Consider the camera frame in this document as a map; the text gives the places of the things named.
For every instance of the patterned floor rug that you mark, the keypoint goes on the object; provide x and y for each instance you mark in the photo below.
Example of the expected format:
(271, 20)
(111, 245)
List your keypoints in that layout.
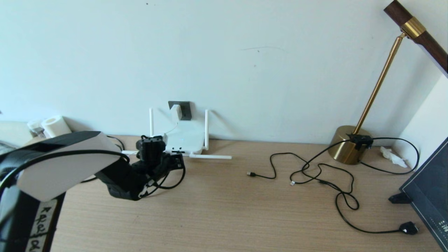
(7, 147)

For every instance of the brass desk lamp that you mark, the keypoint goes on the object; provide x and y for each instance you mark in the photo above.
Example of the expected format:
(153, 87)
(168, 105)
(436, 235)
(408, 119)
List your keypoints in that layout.
(344, 147)

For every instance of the crumpled white tissue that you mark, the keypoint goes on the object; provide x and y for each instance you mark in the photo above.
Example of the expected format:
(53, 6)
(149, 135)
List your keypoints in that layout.
(393, 157)

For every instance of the black plastic clip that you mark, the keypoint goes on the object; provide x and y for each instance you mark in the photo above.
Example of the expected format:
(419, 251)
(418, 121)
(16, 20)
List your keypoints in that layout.
(399, 198)

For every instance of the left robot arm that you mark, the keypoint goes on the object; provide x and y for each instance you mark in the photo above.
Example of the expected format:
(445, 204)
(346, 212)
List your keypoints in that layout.
(63, 168)

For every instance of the white wifi router with antennas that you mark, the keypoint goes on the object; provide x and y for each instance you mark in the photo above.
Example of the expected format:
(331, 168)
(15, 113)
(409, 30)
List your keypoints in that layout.
(190, 138)

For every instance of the white paper roll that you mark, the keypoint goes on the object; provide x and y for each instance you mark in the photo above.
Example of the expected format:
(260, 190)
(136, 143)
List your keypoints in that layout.
(56, 126)

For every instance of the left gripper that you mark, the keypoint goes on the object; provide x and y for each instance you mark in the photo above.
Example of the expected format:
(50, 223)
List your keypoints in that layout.
(164, 164)

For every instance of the dark monitor screen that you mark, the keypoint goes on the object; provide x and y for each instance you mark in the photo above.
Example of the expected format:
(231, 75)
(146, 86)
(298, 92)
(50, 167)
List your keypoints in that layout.
(430, 196)

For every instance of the grey wall power socket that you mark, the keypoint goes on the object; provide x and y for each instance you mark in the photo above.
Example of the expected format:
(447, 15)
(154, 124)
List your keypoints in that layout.
(186, 111)

